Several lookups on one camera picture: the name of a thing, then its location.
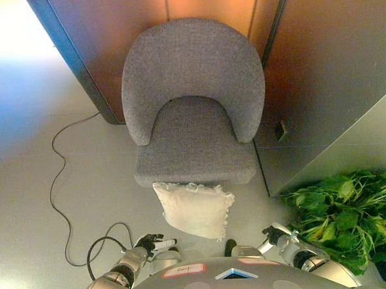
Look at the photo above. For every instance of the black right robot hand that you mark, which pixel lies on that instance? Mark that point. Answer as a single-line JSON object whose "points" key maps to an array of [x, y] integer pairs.
{"points": [[272, 233]]}

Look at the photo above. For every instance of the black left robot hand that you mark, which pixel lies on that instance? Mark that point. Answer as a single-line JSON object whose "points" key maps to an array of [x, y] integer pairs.
{"points": [[150, 242]]}

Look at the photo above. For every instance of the white fringed pillow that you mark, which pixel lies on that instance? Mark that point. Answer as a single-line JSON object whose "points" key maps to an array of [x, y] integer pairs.
{"points": [[192, 211]]}

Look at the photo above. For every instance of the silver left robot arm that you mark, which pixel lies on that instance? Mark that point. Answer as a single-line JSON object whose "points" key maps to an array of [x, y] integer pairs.
{"points": [[121, 274]]}

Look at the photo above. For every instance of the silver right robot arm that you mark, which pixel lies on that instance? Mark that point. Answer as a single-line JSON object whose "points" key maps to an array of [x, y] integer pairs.
{"points": [[314, 260]]}

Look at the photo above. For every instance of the grey fabric armchair sofa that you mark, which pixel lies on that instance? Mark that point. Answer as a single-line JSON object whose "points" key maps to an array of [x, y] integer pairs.
{"points": [[190, 71]]}

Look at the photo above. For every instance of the black left robot foot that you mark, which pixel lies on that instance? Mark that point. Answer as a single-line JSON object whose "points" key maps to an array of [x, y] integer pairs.
{"points": [[173, 248]]}

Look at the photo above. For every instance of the black robot foot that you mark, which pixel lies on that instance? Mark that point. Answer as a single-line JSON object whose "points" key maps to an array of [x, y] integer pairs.
{"points": [[229, 246], [173, 248]]}

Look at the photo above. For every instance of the silver right robot leg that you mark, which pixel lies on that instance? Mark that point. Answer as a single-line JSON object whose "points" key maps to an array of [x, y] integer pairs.
{"points": [[246, 252]]}

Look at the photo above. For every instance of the black right robot foot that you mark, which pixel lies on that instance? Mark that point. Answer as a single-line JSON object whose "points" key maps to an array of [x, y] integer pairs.
{"points": [[229, 246]]}

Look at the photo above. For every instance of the grey robot torso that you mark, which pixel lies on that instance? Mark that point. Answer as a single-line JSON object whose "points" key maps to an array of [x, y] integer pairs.
{"points": [[216, 280]]}

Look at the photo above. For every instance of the green leafy plant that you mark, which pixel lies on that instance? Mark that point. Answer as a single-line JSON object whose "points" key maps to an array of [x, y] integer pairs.
{"points": [[347, 215]]}

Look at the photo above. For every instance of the small dark floor block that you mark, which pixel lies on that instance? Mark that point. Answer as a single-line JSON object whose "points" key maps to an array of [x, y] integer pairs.
{"points": [[282, 130]]}

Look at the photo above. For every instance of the grey slanted panel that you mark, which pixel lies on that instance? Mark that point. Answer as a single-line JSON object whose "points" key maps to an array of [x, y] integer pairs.
{"points": [[339, 145]]}

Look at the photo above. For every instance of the dark blue-edged partition panel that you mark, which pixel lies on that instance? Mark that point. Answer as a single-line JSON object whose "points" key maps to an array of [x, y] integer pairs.
{"points": [[82, 75]]}

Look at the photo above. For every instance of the dark vertical frame strip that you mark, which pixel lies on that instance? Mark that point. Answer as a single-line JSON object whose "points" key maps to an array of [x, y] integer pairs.
{"points": [[276, 24]]}

